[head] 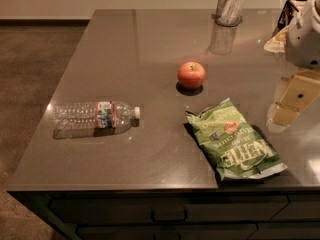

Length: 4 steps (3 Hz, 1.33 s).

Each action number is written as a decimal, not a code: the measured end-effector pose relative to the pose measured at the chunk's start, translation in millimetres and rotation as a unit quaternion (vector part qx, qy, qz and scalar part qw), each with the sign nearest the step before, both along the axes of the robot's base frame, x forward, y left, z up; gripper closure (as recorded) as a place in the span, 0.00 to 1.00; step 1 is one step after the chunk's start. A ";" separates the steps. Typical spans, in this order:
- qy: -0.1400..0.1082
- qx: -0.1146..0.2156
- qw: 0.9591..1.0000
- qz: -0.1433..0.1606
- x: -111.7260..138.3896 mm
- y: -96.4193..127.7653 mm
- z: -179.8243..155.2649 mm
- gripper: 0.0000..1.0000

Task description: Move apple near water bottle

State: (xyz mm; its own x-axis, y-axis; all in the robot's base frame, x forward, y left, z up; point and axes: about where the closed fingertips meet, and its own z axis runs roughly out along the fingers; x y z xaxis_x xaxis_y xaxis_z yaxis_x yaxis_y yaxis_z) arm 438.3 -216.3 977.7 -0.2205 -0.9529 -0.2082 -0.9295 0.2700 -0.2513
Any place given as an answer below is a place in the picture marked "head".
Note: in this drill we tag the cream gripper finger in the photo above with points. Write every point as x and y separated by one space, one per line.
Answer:
282 116

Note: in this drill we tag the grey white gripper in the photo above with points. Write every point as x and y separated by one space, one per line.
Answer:
304 41

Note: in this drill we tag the red apple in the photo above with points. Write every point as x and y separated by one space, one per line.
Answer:
191 75

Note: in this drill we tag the clear plastic water bottle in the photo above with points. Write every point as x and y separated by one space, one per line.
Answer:
94 115

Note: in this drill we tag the snack packet by basket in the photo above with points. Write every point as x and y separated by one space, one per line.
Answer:
277 43

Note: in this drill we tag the green chip bag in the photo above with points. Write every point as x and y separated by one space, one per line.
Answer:
235 148

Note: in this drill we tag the dark right drawer front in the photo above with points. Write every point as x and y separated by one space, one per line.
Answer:
301 207

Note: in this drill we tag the dark drawer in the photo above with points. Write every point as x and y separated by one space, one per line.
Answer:
168 209
169 232
301 207

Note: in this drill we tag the metal cylindrical cup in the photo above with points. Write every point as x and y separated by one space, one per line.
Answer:
228 12

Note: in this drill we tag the dark upper drawer front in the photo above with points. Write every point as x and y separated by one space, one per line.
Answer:
168 209

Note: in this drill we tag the dark lower drawer front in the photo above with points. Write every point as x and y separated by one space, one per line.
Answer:
169 232

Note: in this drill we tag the black wire basket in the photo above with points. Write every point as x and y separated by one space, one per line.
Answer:
290 9

